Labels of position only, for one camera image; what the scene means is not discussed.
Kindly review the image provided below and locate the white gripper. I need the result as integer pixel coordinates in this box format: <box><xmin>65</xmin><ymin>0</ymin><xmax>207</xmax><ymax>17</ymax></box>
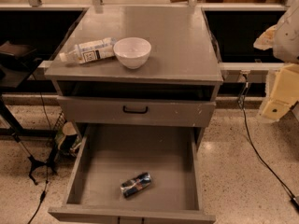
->
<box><xmin>257</xmin><ymin>63</ymin><xmax>299</xmax><ymax>123</ymax></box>

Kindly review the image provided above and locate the blue silver redbull can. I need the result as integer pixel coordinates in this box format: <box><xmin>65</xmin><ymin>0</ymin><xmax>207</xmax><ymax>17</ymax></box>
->
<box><xmin>121</xmin><ymin>173</ymin><xmax>151</xmax><ymax>198</ymax></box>

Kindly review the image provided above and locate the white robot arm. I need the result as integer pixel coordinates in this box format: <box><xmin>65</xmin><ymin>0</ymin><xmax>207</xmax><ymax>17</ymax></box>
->
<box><xmin>253</xmin><ymin>0</ymin><xmax>299</xmax><ymax>123</ymax></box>

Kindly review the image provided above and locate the grey drawer cabinet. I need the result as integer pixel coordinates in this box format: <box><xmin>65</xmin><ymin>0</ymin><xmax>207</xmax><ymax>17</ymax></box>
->
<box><xmin>44</xmin><ymin>5</ymin><xmax>224</xmax><ymax>224</ymax></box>

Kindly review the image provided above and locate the open grey middle drawer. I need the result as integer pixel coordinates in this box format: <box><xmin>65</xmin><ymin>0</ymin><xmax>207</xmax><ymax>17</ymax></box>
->
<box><xmin>49</xmin><ymin>125</ymin><xmax>216</xmax><ymax>224</ymax></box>

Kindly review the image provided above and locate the closed grey top drawer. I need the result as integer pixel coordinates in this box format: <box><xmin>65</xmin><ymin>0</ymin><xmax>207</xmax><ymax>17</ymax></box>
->
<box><xmin>58</xmin><ymin>96</ymin><xmax>216</xmax><ymax>127</ymax></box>

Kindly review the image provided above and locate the white ceramic bowl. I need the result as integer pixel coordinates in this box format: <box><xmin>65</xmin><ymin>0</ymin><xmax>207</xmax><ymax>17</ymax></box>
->
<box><xmin>113</xmin><ymin>37</ymin><xmax>151</xmax><ymax>69</ymax></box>

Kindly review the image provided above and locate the white labelled plastic bottle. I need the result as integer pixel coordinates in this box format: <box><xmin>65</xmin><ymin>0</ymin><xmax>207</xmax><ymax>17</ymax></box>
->
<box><xmin>59</xmin><ymin>37</ymin><xmax>116</xmax><ymax>64</ymax></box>

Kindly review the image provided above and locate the black tripod stand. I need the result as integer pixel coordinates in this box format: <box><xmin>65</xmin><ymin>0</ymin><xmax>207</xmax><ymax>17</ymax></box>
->
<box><xmin>0</xmin><ymin>96</ymin><xmax>59</xmax><ymax>186</ymax></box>

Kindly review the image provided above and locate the black device on left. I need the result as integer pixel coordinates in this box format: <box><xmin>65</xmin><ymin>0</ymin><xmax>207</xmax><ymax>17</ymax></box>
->
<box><xmin>0</xmin><ymin>41</ymin><xmax>38</xmax><ymax>89</ymax></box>

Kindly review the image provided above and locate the black floor cable right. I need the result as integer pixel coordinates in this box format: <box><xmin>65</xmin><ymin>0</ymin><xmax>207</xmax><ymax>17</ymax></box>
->
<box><xmin>237</xmin><ymin>75</ymin><xmax>299</xmax><ymax>212</ymax></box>

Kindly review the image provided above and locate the black floor cable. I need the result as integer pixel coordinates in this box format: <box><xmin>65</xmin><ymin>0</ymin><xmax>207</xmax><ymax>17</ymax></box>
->
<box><xmin>237</xmin><ymin>75</ymin><xmax>299</xmax><ymax>212</ymax></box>
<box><xmin>27</xmin><ymin>75</ymin><xmax>52</xmax><ymax>224</ymax></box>

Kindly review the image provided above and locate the black drawer handle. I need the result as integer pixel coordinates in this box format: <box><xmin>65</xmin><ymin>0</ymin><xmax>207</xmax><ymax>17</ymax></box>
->
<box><xmin>122</xmin><ymin>105</ymin><xmax>149</xmax><ymax>115</ymax></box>

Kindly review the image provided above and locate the black floor cable left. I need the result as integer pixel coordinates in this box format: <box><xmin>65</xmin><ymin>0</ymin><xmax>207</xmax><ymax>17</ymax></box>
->
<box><xmin>27</xmin><ymin>75</ymin><xmax>52</xmax><ymax>224</ymax></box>

